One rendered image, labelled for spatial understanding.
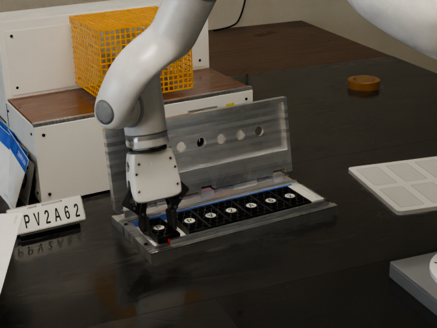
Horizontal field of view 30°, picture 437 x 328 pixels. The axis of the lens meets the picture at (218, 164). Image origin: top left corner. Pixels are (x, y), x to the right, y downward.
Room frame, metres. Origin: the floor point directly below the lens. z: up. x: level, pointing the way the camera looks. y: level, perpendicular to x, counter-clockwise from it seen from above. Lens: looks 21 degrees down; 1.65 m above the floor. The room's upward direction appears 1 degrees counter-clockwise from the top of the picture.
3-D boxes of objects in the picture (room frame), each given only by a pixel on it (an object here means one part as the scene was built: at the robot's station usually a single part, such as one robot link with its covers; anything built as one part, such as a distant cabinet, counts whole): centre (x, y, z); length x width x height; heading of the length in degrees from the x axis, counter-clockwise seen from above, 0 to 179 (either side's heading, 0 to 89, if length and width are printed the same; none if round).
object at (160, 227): (1.49, 0.12, 0.93); 0.10 x 0.05 x 0.01; 28
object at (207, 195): (1.59, -0.01, 0.92); 0.44 x 0.21 x 0.04; 118
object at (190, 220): (1.52, 0.06, 0.93); 0.10 x 0.05 x 0.01; 27
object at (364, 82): (2.59, -0.48, 0.91); 0.10 x 0.10 x 0.02
